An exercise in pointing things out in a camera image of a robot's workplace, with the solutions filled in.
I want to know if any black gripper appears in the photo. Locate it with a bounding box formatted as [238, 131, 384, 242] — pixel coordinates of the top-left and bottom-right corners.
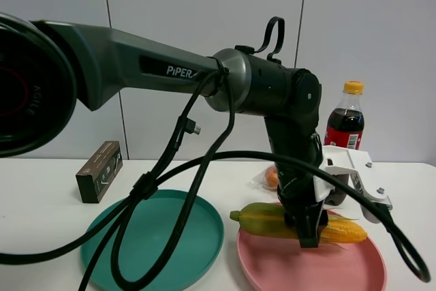
[276, 164, 328, 249]

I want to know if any yellow green toy corn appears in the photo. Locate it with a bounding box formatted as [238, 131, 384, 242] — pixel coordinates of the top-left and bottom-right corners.
[230, 202, 368, 244]

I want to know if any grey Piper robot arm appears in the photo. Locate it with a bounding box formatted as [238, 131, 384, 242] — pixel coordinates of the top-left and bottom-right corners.
[1, 14, 323, 167]

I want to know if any wrapped red-topped muffin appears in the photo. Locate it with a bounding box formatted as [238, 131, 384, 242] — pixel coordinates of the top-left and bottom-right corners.
[251, 165, 279, 191]

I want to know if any pink round plate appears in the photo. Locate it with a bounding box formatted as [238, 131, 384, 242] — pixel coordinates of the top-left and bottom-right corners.
[237, 230, 388, 291]

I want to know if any cola bottle yellow cap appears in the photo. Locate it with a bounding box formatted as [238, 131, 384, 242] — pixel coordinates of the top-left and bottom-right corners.
[324, 80, 364, 150]

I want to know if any teal round plate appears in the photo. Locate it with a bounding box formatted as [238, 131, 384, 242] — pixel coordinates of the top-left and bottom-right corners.
[80, 189, 225, 291]

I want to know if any dark brown cardboard box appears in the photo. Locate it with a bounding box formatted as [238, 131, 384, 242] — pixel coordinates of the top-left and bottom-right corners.
[76, 141, 123, 204]

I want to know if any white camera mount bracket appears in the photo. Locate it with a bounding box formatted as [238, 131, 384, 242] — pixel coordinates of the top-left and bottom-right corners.
[313, 145, 393, 211]

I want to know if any thick black cable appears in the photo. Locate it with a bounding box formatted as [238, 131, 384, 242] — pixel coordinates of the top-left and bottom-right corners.
[0, 65, 432, 291]

